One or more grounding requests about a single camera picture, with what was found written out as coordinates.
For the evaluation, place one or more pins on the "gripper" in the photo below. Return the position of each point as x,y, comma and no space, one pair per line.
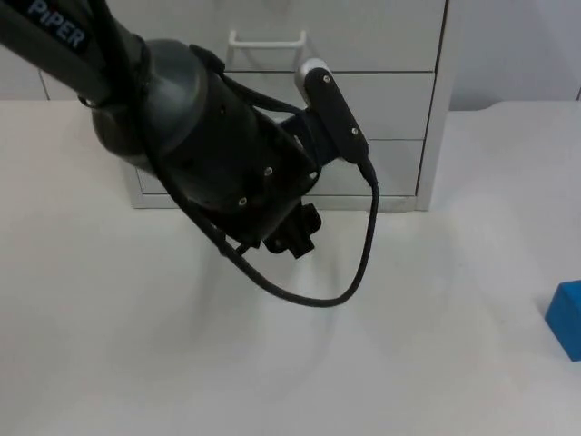
295,229

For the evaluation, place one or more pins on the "blue block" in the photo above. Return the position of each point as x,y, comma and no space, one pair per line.
566,320

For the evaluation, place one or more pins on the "grey chest of drawers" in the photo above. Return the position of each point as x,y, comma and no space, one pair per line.
386,104

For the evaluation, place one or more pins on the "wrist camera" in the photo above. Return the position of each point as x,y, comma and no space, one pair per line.
333,111

